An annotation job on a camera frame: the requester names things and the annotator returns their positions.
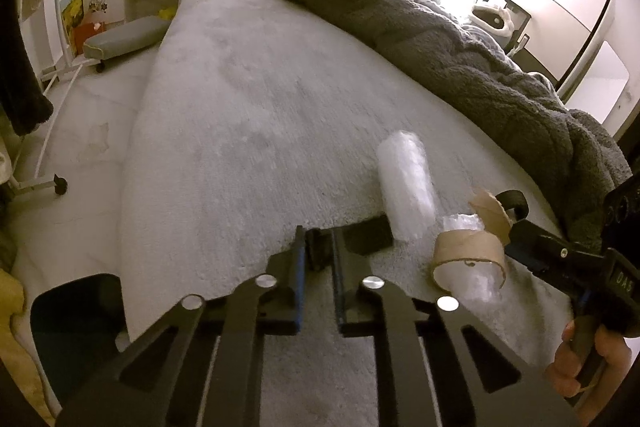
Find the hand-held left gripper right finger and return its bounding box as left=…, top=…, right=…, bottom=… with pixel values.
left=330, top=227, right=581, bottom=427

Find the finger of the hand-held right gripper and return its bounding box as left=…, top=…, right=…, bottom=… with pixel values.
left=504, top=219, right=608, bottom=295
left=496, top=189, right=530, bottom=228

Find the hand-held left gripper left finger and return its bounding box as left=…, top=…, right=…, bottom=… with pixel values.
left=55, top=224, right=308, bottom=427

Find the torn cardboard piece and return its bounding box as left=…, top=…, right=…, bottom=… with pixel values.
left=468, top=188, right=513, bottom=244

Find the black plastic hook piece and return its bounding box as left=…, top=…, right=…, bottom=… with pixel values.
left=304, top=214, right=394, bottom=273

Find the cardboard roll with plastic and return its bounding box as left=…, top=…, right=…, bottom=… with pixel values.
left=431, top=213, right=507, bottom=305

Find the bubble wrap roll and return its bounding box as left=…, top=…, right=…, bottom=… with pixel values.
left=376, top=130, right=437, bottom=244

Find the black plastic bin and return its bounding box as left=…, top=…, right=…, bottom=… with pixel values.
left=30, top=273, right=131, bottom=408

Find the person's right hand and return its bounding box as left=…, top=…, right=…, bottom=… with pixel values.
left=545, top=319, right=638, bottom=408

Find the dark fuzzy blanket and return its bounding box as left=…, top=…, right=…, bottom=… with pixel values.
left=277, top=0, right=633, bottom=253

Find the white plush pet bed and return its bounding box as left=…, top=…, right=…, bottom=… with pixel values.
left=470, top=2, right=516, bottom=38

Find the gray bed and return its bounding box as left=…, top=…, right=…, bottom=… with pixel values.
left=120, top=0, right=631, bottom=427

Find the white clothes rack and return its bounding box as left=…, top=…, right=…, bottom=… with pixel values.
left=10, top=0, right=86, bottom=196

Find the gray padded stool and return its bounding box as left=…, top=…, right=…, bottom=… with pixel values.
left=82, top=16, right=171, bottom=74

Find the red box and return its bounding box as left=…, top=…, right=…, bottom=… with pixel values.
left=75, top=21, right=107, bottom=54

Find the black garment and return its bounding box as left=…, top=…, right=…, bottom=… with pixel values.
left=0, top=0, right=55, bottom=135

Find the yellow painting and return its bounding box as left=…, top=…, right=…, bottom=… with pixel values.
left=59, top=0, right=87, bottom=56

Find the black frame chair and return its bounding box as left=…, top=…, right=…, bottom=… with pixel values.
left=472, top=0, right=531, bottom=58

